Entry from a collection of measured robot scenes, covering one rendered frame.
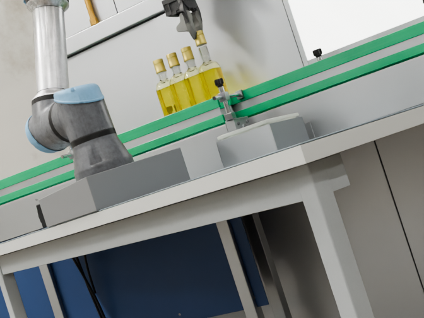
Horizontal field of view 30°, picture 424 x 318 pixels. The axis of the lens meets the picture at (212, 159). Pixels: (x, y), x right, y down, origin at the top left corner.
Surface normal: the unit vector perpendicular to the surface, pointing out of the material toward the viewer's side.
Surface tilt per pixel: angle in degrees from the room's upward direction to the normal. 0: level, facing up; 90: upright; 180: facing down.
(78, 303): 90
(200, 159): 90
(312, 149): 90
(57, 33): 88
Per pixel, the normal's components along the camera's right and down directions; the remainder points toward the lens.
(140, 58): -0.48, 0.14
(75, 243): -0.76, 0.23
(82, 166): -0.60, -0.13
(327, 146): 0.57, -0.21
